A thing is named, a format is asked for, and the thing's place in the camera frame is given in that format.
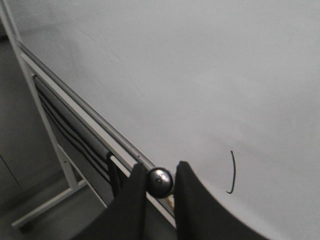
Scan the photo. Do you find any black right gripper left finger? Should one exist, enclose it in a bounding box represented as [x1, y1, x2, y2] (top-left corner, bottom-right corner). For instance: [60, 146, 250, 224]
[73, 163, 147, 240]

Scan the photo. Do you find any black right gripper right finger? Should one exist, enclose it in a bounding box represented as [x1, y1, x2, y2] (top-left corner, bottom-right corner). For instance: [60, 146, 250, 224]
[174, 161, 267, 240]

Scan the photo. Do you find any aluminium whiteboard marker tray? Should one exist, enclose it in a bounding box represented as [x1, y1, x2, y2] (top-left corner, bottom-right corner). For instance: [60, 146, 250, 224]
[14, 39, 176, 221]

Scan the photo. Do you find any large white whiteboard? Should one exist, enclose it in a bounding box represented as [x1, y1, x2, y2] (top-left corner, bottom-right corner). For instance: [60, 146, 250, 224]
[6, 0, 320, 240]

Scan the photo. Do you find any silver round knob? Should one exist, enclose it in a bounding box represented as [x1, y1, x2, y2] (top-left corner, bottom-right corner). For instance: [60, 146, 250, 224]
[146, 167, 175, 199]

